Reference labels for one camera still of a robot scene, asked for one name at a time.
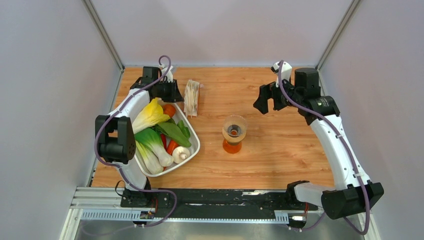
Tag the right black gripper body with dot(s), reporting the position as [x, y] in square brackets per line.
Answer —
[293, 94]

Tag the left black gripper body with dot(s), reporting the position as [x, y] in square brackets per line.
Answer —
[164, 87]

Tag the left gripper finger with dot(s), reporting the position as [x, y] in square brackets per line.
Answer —
[168, 98]
[176, 96]

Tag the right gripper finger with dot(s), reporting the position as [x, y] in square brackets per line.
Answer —
[279, 101]
[261, 103]

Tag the orange glass carafe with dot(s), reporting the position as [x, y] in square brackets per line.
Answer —
[231, 147]

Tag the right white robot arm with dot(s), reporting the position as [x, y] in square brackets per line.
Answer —
[354, 192]

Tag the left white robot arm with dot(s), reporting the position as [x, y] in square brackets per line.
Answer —
[115, 143]

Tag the orange tomato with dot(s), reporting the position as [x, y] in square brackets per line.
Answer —
[169, 110]

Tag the white vegetable tray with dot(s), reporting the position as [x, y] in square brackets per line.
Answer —
[194, 149]

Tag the yellow napa cabbage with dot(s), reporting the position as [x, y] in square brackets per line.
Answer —
[149, 116]

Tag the green leafy vegetable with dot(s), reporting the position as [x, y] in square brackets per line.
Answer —
[176, 131]

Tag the red chili pepper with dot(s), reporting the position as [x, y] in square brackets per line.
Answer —
[164, 140]

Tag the green bok choy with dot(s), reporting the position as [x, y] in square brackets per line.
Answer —
[151, 140]

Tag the orange carrot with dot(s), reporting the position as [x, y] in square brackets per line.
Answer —
[172, 145]

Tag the white mushroom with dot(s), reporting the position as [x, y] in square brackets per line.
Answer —
[180, 154]

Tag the pale bok choy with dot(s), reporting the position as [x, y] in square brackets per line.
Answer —
[150, 159]

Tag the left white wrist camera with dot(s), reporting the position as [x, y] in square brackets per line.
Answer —
[167, 73]

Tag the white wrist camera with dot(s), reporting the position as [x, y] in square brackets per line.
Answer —
[283, 71]
[167, 73]

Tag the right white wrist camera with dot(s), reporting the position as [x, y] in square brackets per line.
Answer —
[283, 71]

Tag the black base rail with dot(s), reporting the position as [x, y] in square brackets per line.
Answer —
[192, 203]

